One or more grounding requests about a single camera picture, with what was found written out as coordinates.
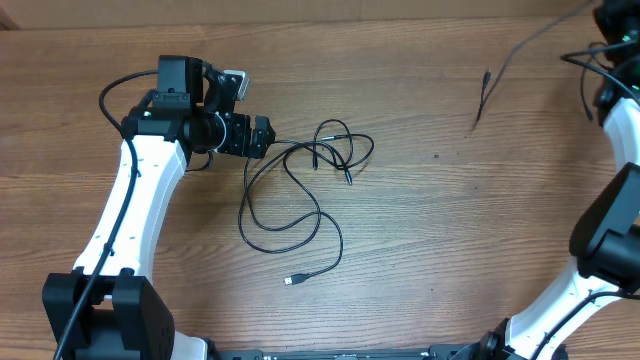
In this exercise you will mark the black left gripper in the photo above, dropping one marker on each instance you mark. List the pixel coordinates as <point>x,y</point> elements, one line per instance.
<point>239,143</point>

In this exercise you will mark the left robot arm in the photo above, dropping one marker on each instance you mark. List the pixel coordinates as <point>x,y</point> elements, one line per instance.
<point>106,307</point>

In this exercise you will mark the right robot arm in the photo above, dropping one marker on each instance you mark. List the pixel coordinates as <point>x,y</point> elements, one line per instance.
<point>604,245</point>

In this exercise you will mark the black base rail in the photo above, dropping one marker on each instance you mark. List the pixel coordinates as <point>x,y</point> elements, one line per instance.
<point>434,352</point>

